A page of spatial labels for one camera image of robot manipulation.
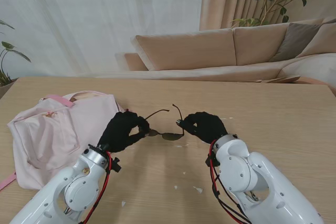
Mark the beige pleated curtain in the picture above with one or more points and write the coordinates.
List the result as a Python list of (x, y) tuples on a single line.
[(225, 1)]

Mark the broad leaf green plant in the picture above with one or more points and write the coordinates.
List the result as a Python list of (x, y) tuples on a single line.
[(10, 47)]

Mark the grey brown sofa cushion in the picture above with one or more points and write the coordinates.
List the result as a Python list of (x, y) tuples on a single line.
[(296, 40)]

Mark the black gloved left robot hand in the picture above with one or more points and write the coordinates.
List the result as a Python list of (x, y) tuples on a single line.
[(118, 132)]

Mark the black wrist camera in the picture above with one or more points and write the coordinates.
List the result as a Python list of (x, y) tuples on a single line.
[(211, 160), (117, 165)]

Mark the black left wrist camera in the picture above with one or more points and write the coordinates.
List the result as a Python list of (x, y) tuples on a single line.
[(117, 165)]

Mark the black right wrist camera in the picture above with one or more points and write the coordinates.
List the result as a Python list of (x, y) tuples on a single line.
[(211, 160)]

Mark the beige sofa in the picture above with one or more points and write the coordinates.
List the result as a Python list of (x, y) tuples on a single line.
[(189, 51)]

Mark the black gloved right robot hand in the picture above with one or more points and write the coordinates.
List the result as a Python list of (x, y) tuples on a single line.
[(207, 127)]

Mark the dark sunglasses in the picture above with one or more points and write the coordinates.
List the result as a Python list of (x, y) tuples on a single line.
[(170, 136)]

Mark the white sofa cushion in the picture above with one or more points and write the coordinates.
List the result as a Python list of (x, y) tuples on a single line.
[(312, 68)]

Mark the white sheer curtain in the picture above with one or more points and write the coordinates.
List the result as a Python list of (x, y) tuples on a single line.
[(105, 11)]

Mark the pale pink backpack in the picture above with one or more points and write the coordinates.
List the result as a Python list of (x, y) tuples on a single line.
[(47, 134)]

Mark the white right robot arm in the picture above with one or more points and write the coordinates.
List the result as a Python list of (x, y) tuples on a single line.
[(241, 166)]

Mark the flat wooden tray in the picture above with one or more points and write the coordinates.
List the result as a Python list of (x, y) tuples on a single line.
[(286, 79)]

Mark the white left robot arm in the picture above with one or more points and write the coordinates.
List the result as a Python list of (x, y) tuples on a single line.
[(78, 182)]

